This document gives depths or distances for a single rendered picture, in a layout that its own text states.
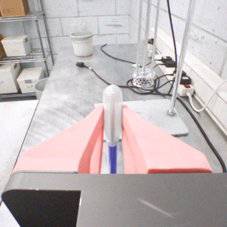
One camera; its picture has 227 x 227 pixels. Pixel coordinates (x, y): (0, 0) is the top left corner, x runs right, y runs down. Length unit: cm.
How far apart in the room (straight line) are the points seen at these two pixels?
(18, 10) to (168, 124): 198
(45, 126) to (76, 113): 12
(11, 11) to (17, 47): 39
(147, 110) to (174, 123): 11
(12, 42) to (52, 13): 58
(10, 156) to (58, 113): 22
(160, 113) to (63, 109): 36
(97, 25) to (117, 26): 25
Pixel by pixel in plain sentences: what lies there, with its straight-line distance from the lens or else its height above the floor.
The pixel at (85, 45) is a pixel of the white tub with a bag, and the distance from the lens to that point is 120.
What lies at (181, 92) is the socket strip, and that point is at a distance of 82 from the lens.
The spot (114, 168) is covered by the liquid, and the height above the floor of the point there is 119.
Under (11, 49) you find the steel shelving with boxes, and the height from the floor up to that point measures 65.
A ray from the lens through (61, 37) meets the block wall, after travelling 265.
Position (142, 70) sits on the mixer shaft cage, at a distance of 58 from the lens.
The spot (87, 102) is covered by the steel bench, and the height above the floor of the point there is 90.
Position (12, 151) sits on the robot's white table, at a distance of 64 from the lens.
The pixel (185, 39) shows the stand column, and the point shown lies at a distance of 58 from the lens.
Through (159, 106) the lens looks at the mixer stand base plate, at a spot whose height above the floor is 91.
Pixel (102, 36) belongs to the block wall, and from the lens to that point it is 262.
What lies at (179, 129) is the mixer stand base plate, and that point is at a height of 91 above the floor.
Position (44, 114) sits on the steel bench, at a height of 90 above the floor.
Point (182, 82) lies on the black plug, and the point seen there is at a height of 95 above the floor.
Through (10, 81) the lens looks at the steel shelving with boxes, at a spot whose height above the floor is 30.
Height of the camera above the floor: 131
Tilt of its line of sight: 37 degrees down
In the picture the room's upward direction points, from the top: 1 degrees counter-clockwise
